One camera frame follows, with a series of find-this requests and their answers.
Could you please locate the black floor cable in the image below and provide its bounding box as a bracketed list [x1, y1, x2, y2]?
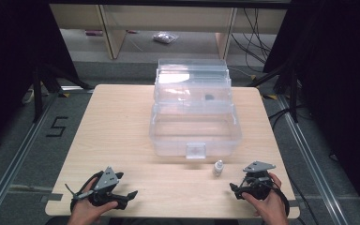
[267, 104, 311, 130]

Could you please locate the small white dropper bottle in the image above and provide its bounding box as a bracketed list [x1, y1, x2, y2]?
[212, 159, 225, 178]

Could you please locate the person's right hand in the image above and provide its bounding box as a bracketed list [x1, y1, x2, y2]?
[241, 172, 291, 225]

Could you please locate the clear plastic storage box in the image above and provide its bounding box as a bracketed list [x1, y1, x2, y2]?
[148, 57, 244, 160]

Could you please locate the black metal stand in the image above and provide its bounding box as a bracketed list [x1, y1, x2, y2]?
[246, 61, 300, 124]
[31, 61, 96, 124]

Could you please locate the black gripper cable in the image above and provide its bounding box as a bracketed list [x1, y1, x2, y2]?
[64, 170, 105, 215]
[270, 182, 292, 218]

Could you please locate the clear plastic bag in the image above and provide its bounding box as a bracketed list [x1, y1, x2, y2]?
[152, 31, 180, 45]

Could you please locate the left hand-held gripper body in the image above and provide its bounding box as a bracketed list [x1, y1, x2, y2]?
[74, 166, 129, 211]

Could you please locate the beige wooden shelf unit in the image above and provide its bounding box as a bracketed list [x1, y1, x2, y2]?
[49, 3, 289, 61]

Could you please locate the bundle of black cables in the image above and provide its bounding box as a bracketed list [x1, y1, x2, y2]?
[230, 7, 274, 66]

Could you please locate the white cable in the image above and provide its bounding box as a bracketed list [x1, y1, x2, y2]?
[21, 87, 45, 106]

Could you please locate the person's left hand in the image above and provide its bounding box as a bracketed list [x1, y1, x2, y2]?
[67, 176, 120, 225]

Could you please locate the metal floor rail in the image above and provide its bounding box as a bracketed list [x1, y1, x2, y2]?
[0, 93, 61, 225]
[276, 93, 349, 225]

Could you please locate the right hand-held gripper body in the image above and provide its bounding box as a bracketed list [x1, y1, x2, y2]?
[239, 160, 278, 202]

